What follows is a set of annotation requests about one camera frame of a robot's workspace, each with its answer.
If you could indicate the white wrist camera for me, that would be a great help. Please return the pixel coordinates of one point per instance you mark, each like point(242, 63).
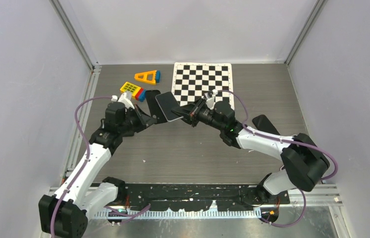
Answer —
point(124, 98)
point(210, 98)

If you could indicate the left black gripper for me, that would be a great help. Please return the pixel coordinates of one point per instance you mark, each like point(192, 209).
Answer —
point(144, 121)

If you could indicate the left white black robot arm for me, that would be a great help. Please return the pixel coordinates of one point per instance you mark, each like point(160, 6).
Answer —
point(67, 212)

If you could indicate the orange triangle toy block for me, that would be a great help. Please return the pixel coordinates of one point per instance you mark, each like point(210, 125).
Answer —
point(151, 77)

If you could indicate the black white checkerboard mat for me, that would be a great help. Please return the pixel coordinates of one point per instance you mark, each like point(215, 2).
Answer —
point(191, 80)

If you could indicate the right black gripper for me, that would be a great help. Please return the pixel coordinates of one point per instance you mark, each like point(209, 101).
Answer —
point(191, 112)

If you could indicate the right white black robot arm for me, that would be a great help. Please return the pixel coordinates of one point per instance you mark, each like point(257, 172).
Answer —
point(304, 164)

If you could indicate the white edged bare phone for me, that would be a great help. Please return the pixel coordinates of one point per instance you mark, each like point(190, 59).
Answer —
point(167, 101)

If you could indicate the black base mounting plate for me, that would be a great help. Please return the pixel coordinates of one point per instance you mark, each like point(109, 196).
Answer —
point(194, 197)

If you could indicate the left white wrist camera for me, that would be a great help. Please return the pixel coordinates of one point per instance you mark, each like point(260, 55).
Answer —
point(124, 98)

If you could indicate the yellow red blue toy block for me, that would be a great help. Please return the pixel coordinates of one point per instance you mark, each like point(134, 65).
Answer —
point(137, 92)

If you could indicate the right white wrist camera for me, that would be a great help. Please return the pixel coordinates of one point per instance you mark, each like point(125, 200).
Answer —
point(210, 98)

